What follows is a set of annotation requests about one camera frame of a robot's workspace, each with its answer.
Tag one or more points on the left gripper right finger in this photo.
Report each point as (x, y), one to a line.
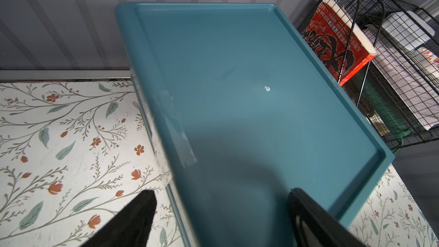
(313, 226)

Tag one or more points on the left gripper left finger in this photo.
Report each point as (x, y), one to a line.
(131, 226)

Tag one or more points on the teal drawer cabinet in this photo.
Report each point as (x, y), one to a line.
(240, 111)

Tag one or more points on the floral table mat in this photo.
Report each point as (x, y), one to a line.
(74, 154)

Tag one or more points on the red book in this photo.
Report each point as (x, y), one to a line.
(338, 42)

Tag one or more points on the black wire desk organizer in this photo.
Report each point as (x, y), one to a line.
(398, 90)

